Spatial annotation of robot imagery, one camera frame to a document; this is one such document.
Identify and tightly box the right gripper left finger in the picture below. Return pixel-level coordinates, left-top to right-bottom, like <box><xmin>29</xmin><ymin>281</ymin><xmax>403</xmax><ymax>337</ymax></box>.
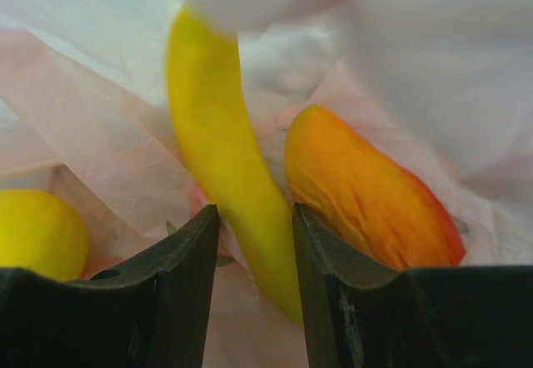
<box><xmin>1</xmin><ymin>205</ymin><xmax>219</xmax><ymax>367</ymax></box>

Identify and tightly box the yellow fake fruit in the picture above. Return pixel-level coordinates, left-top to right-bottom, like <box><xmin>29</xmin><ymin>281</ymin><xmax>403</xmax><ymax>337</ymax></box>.
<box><xmin>1</xmin><ymin>189</ymin><xmax>90</xmax><ymax>281</ymax></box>

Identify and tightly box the yellow fake banana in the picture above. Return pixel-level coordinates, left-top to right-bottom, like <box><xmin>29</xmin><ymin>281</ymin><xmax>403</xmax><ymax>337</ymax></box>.
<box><xmin>166</xmin><ymin>8</ymin><xmax>303</xmax><ymax>324</ymax></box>

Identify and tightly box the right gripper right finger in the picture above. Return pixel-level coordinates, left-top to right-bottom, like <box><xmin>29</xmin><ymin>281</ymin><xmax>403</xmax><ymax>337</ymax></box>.
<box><xmin>293</xmin><ymin>204</ymin><xmax>532</xmax><ymax>368</ymax></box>

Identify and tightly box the pink plastic bag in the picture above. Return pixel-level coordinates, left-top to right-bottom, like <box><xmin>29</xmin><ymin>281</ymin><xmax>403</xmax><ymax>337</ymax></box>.
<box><xmin>1</xmin><ymin>0</ymin><xmax>532</xmax><ymax>367</ymax></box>

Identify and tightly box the orange red fake mango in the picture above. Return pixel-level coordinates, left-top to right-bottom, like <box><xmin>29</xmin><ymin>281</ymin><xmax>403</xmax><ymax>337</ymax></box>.
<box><xmin>284</xmin><ymin>106</ymin><xmax>466</xmax><ymax>271</ymax></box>

